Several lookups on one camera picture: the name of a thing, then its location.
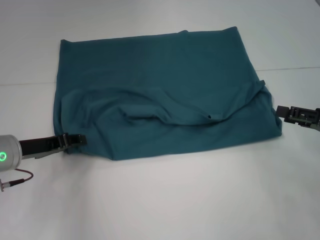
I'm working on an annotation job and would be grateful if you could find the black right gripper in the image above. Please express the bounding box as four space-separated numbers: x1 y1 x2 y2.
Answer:
276 105 320 131

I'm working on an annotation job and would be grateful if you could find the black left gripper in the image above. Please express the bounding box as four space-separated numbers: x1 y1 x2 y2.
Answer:
18 133 88 160

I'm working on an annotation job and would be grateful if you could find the blue t-shirt with pink print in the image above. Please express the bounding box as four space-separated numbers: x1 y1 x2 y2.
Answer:
52 26 283 161

